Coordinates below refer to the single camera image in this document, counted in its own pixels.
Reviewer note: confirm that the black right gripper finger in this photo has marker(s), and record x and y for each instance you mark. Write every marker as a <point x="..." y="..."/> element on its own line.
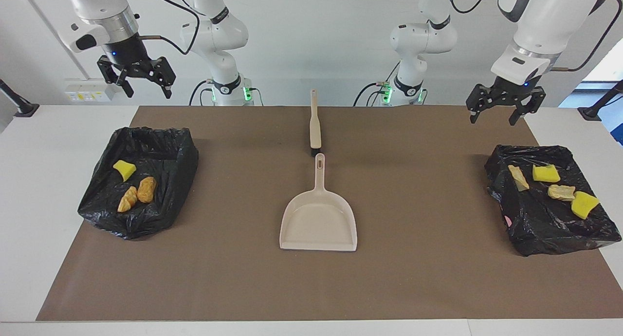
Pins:
<point x="125" y="86"/>
<point x="166" y="88"/>

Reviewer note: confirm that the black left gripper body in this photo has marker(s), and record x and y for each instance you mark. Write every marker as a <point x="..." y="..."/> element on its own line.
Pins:
<point x="506" y="95"/>

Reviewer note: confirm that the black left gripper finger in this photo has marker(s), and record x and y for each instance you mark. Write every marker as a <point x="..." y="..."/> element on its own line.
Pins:
<point x="474" y="116"/>
<point x="517" y="116"/>

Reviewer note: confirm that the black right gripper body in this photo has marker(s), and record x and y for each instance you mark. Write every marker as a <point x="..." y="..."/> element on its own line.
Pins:
<point x="134" y="63"/>

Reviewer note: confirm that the orange striped croissant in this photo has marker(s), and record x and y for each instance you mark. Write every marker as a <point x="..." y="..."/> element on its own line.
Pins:
<point x="127" y="199"/>
<point x="518" y="177"/>

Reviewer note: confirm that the green and yellow sponge piece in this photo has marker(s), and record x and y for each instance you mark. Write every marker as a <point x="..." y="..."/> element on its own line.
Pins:
<point x="125" y="170"/>

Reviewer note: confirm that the pale pastry piece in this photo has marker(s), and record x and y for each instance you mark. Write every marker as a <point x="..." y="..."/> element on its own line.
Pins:
<point x="561" y="192"/>

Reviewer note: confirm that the brown textured bread roll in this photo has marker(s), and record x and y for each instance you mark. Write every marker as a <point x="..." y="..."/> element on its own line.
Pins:
<point x="146" y="190"/>

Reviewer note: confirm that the beige hand brush black bristles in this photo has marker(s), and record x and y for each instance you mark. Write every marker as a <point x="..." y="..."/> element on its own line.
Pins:
<point x="315" y="126"/>

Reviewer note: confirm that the beige plastic dustpan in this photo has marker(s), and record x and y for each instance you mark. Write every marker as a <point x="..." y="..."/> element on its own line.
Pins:
<point x="319" y="224"/>

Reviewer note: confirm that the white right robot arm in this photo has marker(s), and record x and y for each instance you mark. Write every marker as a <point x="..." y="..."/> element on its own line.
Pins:
<point x="214" y="34"/>

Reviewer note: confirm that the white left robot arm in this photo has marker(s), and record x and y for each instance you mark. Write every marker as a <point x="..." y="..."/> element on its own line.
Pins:
<point x="550" y="19"/>

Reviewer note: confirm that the black bag-lined bin pink mark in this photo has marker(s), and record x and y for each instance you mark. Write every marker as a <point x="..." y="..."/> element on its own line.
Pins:
<point x="550" y="229"/>

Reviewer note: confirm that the brown table mat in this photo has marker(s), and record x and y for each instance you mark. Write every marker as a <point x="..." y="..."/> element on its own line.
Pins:
<point x="311" y="287"/>

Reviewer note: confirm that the white wall socket panel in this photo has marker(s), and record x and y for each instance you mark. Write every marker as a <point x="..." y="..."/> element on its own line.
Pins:
<point x="90" y="90"/>

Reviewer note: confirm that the black clamp post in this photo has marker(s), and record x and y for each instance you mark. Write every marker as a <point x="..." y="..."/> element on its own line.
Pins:
<point x="596" y="109"/>
<point x="19" y="107"/>

